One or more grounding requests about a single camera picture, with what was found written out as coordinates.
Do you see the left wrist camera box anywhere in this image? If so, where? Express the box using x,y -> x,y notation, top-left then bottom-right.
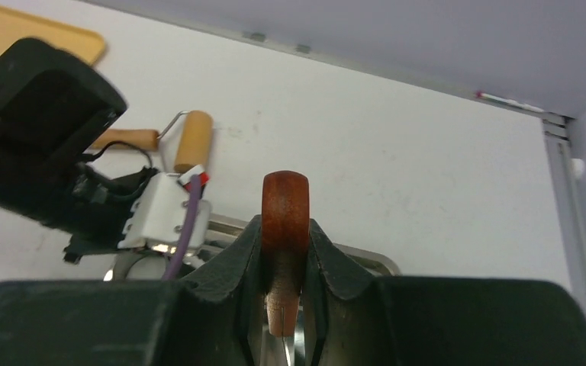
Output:
115,172 -> 191,254

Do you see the white marker pen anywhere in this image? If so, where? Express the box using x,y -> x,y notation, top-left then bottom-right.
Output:
475,91 -> 546,113

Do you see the yellow plastic tray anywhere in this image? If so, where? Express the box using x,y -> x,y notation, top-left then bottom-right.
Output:
0,5 -> 106,65

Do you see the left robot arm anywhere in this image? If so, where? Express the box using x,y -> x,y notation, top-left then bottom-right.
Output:
0,37 -> 157,262

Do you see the stainless steel tray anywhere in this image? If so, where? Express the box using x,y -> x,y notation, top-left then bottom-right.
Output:
103,213 -> 401,281

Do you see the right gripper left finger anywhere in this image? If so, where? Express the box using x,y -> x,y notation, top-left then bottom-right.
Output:
0,217 -> 262,365

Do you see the scraper with red handle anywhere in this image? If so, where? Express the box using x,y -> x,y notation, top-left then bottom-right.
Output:
261,170 -> 310,365

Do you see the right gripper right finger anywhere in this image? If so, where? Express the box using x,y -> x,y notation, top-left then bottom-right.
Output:
303,222 -> 586,365

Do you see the wooden rolling pin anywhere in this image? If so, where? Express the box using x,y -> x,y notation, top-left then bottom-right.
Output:
90,110 -> 214,173

